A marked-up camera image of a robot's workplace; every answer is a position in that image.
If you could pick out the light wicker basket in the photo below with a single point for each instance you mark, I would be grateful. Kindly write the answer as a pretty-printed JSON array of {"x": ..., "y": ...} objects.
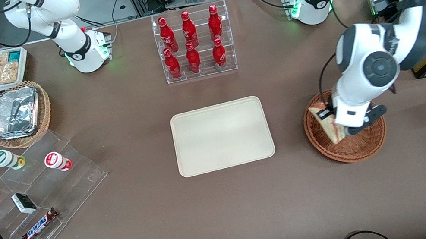
[{"x": 44, "y": 114}]

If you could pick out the clear acrylic bottle rack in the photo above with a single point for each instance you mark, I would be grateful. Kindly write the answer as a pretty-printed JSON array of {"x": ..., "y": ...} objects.
[{"x": 207, "y": 72}]

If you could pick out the triangular sandwich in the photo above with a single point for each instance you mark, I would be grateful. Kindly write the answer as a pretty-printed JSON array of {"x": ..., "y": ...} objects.
[{"x": 325, "y": 123}]

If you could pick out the round brown wicker basket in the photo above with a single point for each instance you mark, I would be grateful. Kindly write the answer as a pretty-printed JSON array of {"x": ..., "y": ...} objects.
[{"x": 354, "y": 147}]

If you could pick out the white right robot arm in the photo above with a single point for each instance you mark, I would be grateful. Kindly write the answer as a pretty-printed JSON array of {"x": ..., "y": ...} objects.
[{"x": 44, "y": 9}]

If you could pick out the green lidded white cup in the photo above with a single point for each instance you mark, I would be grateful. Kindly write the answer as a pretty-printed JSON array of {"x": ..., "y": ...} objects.
[{"x": 4, "y": 158}]

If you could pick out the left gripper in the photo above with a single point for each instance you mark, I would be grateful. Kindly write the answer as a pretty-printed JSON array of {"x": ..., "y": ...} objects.
[{"x": 330, "y": 111}]

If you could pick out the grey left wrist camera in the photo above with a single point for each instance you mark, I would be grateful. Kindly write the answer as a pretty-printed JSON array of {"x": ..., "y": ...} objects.
[{"x": 370, "y": 114}]

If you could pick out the red cola bottle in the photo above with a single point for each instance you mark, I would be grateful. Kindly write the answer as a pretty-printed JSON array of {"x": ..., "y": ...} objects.
[
  {"x": 167, "y": 33},
  {"x": 214, "y": 22},
  {"x": 193, "y": 59},
  {"x": 188, "y": 27},
  {"x": 172, "y": 65},
  {"x": 219, "y": 53}
]

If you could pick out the red lidded white cup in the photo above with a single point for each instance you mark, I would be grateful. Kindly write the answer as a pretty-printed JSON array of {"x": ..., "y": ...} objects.
[{"x": 54, "y": 159}]

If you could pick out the cream plastic tray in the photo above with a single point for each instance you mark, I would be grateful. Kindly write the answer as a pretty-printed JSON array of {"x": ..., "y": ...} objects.
[{"x": 222, "y": 135}]

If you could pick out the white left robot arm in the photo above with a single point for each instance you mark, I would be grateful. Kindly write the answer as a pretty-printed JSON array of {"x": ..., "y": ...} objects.
[{"x": 378, "y": 64}]

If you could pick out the silver foil container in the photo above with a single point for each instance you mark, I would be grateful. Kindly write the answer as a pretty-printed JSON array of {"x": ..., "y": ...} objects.
[{"x": 16, "y": 112}]

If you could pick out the brown snickers bar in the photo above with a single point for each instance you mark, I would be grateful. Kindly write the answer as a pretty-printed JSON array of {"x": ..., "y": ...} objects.
[{"x": 39, "y": 226}]

